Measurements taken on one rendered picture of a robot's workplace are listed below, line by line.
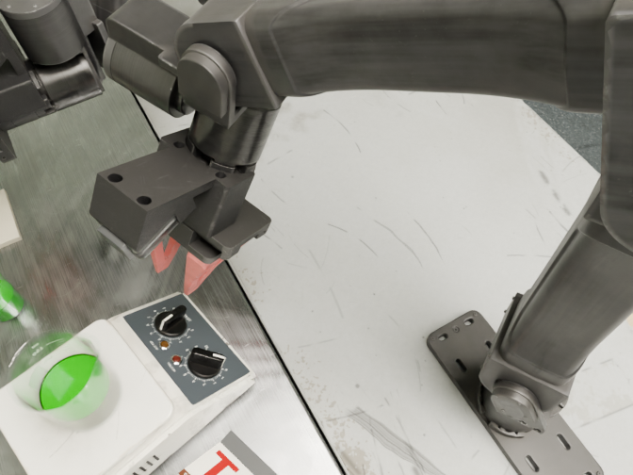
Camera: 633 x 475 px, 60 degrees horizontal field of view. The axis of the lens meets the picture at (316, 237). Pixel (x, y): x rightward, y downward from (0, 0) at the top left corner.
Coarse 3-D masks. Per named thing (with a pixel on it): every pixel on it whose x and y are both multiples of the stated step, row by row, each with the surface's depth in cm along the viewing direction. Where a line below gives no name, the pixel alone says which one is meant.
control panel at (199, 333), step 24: (144, 312) 55; (192, 312) 57; (144, 336) 53; (168, 336) 54; (192, 336) 55; (216, 336) 56; (168, 360) 52; (240, 360) 55; (192, 384) 51; (216, 384) 52
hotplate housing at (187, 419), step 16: (144, 304) 56; (192, 304) 59; (112, 320) 53; (208, 320) 58; (128, 336) 52; (144, 352) 52; (160, 368) 51; (160, 384) 50; (240, 384) 54; (176, 400) 49; (208, 400) 51; (224, 400) 52; (176, 416) 48; (192, 416) 49; (208, 416) 52; (160, 432) 48; (176, 432) 49; (192, 432) 52; (144, 448) 47; (160, 448) 49; (176, 448) 52; (128, 464) 47; (144, 464) 48; (160, 464) 52
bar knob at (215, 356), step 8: (192, 352) 52; (200, 352) 52; (208, 352) 52; (216, 352) 52; (192, 360) 52; (200, 360) 52; (208, 360) 52; (216, 360) 52; (224, 360) 52; (192, 368) 52; (200, 368) 52; (208, 368) 53; (216, 368) 53; (200, 376) 52; (208, 376) 52
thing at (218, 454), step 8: (216, 448) 53; (208, 456) 51; (216, 456) 52; (224, 456) 52; (200, 464) 50; (208, 464) 51; (216, 464) 51; (224, 464) 52; (232, 464) 52; (192, 472) 49; (200, 472) 50; (208, 472) 50; (216, 472) 50; (224, 472) 51; (232, 472) 51; (240, 472) 52
